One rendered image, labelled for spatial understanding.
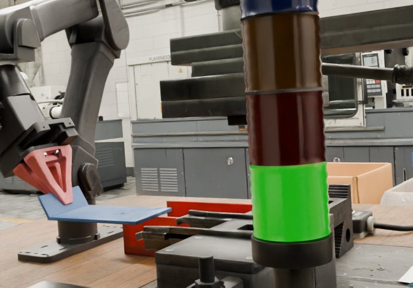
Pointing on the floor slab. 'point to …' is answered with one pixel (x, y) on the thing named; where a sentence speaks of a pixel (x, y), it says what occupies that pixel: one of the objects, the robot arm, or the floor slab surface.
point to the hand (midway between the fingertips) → (64, 199)
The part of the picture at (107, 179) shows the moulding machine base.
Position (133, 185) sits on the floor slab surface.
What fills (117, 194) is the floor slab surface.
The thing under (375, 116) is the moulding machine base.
